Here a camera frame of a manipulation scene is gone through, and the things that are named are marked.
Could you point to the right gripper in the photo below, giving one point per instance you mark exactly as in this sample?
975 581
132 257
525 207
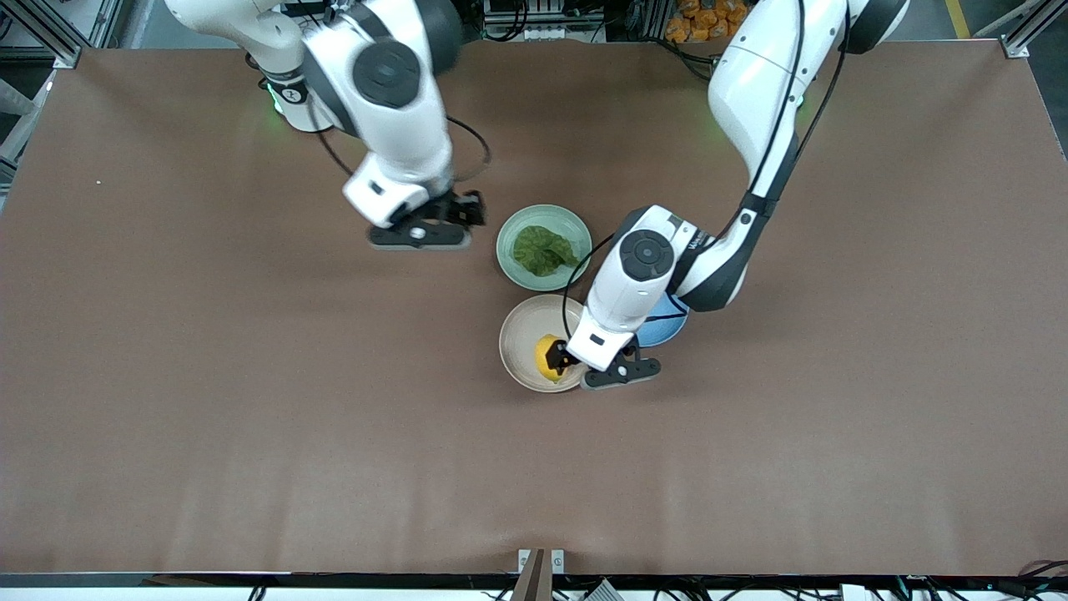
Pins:
458 209

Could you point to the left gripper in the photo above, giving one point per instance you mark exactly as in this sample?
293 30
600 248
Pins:
557 357

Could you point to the yellow lemon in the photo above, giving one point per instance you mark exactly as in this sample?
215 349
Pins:
542 355

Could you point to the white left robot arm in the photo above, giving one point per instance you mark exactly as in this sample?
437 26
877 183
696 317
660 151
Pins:
751 92

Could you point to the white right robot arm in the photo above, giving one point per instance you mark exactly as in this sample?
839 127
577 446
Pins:
392 92

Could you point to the green lettuce leaf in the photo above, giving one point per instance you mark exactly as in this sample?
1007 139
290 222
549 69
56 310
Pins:
542 250

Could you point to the beige plate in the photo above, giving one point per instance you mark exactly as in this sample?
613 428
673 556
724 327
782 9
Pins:
521 342

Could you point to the mint green plate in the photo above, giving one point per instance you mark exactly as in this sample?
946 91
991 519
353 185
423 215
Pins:
526 221

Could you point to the blue plate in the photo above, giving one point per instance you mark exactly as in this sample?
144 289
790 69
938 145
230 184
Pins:
663 330

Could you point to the white power strip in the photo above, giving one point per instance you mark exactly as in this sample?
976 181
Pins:
542 33

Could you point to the orange snack packets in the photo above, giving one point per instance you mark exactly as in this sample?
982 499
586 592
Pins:
705 18

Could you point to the metal table edge bracket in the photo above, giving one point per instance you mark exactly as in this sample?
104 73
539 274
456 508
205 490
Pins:
557 561

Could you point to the aluminium frame profile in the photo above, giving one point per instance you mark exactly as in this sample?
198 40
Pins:
58 29
1030 29

